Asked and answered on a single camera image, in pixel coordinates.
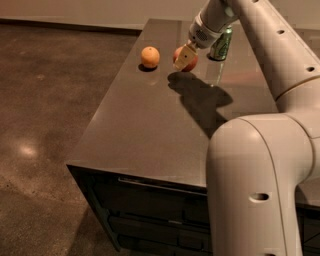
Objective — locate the green soda can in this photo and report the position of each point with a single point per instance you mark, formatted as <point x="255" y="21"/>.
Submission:
<point x="219" y="49"/>

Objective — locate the dark cabinet with drawers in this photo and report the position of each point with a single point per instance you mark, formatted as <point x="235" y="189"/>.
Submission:
<point x="147" y="215"/>

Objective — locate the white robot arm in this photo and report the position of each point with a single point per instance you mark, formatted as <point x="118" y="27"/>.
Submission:
<point x="254" y="163"/>

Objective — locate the orange fruit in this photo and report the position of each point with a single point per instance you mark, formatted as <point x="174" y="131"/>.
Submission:
<point x="150" y="57"/>

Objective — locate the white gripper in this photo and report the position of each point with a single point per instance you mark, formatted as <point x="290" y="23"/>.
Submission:
<point x="201" y="36"/>

